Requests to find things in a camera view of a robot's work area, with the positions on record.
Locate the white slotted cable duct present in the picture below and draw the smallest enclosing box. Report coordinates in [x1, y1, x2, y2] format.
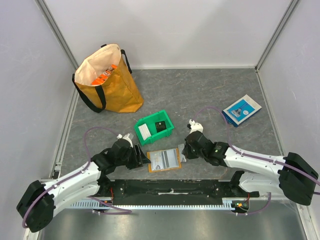
[67, 198, 249, 211]

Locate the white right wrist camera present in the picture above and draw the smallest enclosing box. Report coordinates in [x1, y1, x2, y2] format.
[187, 119, 204, 134]

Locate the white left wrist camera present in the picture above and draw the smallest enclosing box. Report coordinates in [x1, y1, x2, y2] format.
[116, 133, 134, 147]

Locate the blue white box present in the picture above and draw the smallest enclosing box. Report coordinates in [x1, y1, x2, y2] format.
[222, 94, 262, 127]

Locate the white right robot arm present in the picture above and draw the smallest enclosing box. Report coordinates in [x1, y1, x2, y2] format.
[182, 131, 319, 206]

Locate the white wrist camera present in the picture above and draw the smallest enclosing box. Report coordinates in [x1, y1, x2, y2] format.
[187, 119, 204, 134]
[116, 133, 134, 147]

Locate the white credit card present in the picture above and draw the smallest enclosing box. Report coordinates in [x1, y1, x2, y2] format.
[149, 151, 164, 172]
[162, 148, 180, 169]
[178, 143, 187, 163]

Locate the green plastic bin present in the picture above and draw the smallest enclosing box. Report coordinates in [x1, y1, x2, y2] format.
[134, 109, 175, 146]

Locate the small black device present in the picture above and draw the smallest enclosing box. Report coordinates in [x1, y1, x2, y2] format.
[155, 120, 167, 133]

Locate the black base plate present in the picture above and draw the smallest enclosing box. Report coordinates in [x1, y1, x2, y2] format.
[98, 179, 260, 198]

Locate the white card stack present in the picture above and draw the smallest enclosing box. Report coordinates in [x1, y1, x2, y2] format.
[138, 123, 152, 141]

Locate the orange leather card holder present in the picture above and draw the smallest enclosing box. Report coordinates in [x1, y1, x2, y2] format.
[147, 148, 182, 173]

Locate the orange snack packet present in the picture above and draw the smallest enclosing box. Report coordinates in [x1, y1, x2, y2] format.
[91, 64, 118, 86]

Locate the brown tote bag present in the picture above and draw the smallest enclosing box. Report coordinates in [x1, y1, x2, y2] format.
[72, 43, 144, 113]

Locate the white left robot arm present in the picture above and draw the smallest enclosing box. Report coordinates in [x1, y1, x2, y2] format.
[16, 138, 150, 233]

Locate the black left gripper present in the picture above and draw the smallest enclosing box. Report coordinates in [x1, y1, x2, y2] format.
[116, 143, 151, 170]

